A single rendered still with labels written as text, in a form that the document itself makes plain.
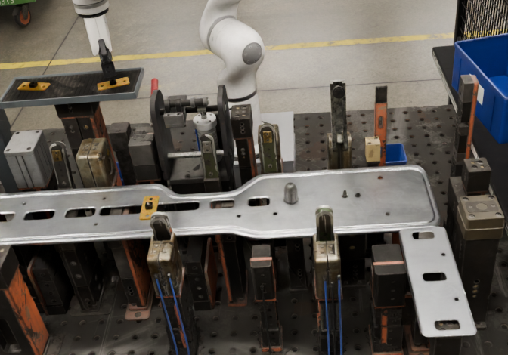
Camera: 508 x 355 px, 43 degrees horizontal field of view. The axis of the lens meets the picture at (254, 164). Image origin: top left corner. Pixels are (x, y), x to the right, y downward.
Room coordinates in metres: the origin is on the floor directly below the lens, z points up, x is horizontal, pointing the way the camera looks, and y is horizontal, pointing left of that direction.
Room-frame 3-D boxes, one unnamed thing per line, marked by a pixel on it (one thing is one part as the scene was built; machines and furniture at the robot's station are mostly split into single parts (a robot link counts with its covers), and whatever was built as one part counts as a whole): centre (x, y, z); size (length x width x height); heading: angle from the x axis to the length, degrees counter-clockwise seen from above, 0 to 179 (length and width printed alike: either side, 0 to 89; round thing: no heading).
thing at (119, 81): (1.54, 0.35, 1.17); 0.08 x 0.04 x 0.01; 102
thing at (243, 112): (1.39, 0.02, 0.91); 0.07 x 0.05 x 0.42; 174
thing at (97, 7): (1.54, 0.35, 1.39); 0.09 x 0.08 x 0.03; 12
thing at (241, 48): (1.70, 0.01, 1.10); 0.19 x 0.12 x 0.24; 29
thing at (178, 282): (1.02, 0.22, 0.87); 0.12 x 0.09 x 0.35; 174
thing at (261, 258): (1.00, 0.01, 0.84); 0.11 x 0.08 x 0.29; 174
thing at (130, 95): (1.56, 0.46, 1.16); 0.37 x 0.14 x 0.02; 84
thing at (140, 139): (1.40, 0.27, 0.89); 0.13 x 0.11 x 0.38; 174
